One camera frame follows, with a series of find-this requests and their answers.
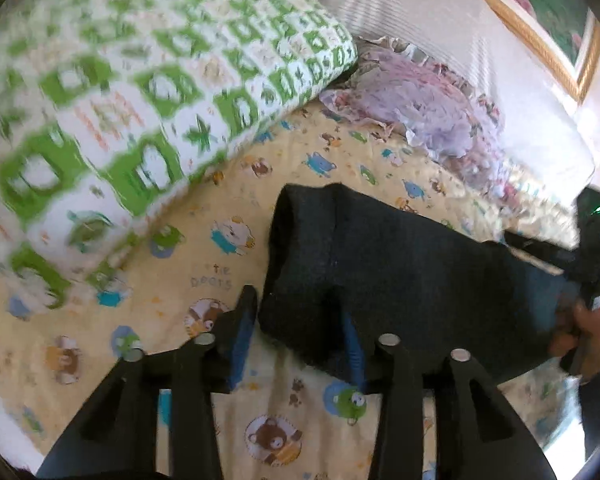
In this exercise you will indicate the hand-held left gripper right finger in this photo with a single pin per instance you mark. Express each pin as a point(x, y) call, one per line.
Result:
point(352, 344)

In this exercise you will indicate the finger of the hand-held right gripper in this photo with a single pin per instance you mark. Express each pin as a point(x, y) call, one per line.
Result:
point(535, 251)

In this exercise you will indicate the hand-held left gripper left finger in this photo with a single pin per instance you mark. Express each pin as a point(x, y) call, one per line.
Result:
point(244, 336)

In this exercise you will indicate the dark navy pants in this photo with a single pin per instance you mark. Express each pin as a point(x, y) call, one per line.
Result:
point(390, 285)

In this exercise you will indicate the person's right hand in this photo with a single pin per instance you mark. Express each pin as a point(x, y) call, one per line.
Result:
point(583, 334)

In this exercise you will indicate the yellow cartoon bear bedsheet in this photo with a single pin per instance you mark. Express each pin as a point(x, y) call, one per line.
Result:
point(260, 240)

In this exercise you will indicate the pink floral ruffled pillow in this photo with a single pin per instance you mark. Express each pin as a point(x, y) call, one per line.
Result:
point(420, 110)

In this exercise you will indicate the gold framed floral picture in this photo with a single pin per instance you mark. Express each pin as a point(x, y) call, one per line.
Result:
point(535, 10)

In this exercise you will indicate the green white patterned pillow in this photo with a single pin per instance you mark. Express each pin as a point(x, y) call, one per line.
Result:
point(130, 105)

